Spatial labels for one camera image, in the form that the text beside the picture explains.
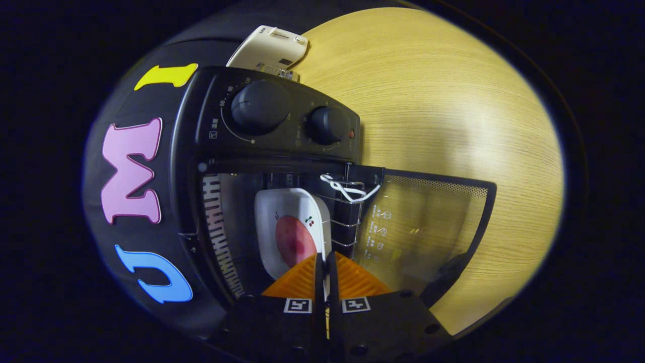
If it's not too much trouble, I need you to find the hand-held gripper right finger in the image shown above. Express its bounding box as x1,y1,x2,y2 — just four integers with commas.
328,252,454,363

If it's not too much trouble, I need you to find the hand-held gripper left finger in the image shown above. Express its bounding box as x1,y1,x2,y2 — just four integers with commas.
209,252,328,363

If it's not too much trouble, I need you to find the pink meat slice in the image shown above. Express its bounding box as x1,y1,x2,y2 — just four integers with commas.
275,215,318,269

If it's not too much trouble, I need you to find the white square plate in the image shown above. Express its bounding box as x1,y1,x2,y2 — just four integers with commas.
254,188,333,280

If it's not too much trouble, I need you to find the glass toaster oven door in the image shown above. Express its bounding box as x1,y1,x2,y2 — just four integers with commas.
353,169,497,308

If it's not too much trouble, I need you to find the black toaster oven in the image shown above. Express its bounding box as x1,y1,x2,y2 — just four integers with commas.
171,66,386,313

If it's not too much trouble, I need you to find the black oven knob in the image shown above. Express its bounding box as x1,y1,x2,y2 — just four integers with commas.
305,105,351,146
231,80,291,136

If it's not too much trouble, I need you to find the white bread toaster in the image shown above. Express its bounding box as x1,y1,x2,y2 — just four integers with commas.
226,25,309,71

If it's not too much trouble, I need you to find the white cord tie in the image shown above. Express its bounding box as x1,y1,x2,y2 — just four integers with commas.
320,173,382,203

